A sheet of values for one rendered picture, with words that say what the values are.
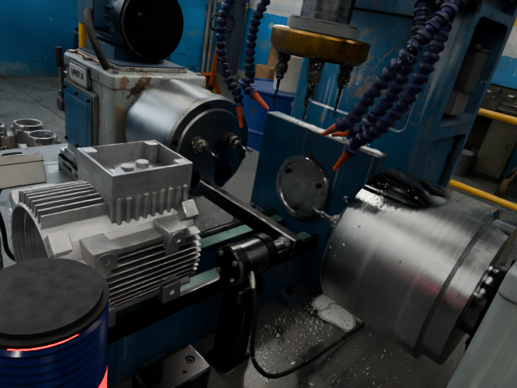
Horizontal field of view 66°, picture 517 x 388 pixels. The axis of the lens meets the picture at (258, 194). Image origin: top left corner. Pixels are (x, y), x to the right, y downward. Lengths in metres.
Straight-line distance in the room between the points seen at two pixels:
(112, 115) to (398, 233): 0.74
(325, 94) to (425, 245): 0.54
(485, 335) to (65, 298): 0.45
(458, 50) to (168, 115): 0.58
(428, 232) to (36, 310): 0.47
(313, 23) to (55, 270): 0.59
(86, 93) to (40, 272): 0.93
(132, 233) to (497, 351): 0.45
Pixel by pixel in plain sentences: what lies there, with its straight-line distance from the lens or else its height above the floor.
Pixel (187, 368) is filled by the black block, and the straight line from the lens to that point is 0.65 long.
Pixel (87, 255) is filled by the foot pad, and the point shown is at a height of 1.06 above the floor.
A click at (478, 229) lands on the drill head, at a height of 1.15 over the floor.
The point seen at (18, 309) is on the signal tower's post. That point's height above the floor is 1.22.
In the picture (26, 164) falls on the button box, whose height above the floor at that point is 1.07.
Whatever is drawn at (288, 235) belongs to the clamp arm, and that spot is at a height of 1.03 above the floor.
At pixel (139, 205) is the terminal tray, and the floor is 1.10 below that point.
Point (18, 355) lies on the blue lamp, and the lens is 0.20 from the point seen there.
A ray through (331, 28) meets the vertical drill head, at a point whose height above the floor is 1.35.
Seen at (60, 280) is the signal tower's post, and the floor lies 1.22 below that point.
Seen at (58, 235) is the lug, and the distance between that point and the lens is 0.50.
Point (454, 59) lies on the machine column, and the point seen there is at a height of 1.33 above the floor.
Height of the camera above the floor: 1.35
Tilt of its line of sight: 24 degrees down
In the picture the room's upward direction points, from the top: 11 degrees clockwise
